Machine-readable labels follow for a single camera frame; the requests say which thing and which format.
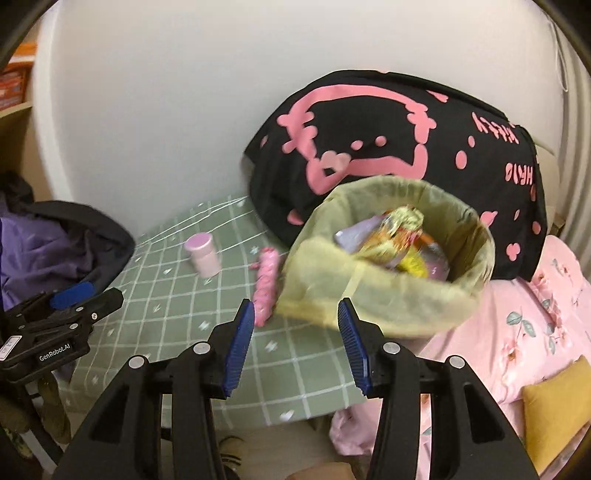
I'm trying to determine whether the black pink printed pillow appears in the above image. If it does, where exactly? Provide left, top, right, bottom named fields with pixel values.
left=242, top=70, right=548, bottom=280

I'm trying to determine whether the yellow red snack packet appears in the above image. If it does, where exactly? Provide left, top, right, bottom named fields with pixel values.
left=358, top=205, right=428, bottom=278

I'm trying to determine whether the green grid bed sheet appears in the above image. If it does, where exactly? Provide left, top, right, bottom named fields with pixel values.
left=69, top=196, right=370, bottom=423

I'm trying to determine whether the pink stick toy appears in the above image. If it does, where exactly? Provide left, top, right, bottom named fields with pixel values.
left=252, top=247, right=280, bottom=326

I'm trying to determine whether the purple black jacket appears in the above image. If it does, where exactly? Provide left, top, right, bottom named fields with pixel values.
left=0, top=173, right=137, bottom=315

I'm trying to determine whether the pink white cartoon packet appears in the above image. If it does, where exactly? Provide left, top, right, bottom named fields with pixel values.
left=335, top=217, right=451, bottom=282

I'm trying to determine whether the pink bottle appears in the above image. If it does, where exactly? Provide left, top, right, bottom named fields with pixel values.
left=185, top=232, right=221, bottom=278

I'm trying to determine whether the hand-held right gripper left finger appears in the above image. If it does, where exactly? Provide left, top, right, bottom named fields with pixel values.
left=60, top=299, right=256, bottom=480

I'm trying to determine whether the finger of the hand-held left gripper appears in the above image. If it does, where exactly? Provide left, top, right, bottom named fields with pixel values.
left=48, top=281, right=96, bottom=311
left=69, top=288, right=124, bottom=326

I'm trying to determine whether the yellow cushion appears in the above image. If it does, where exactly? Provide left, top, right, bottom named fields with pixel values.
left=522, top=368, right=591, bottom=474

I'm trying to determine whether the pink floral blanket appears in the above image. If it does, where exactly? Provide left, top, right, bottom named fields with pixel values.
left=330, top=235, right=591, bottom=480

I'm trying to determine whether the orange red box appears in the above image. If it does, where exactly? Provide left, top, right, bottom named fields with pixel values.
left=0, top=41, right=35, bottom=109

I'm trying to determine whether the beige pleated curtain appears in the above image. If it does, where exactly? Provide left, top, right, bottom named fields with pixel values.
left=549, top=46, right=591, bottom=259

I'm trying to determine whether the wooden shelf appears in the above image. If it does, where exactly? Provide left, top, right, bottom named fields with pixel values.
left=0, top=41, right=38, bottom=204

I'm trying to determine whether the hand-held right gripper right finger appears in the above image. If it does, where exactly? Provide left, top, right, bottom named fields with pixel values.
left=337, top=298, right=541, bottom=480

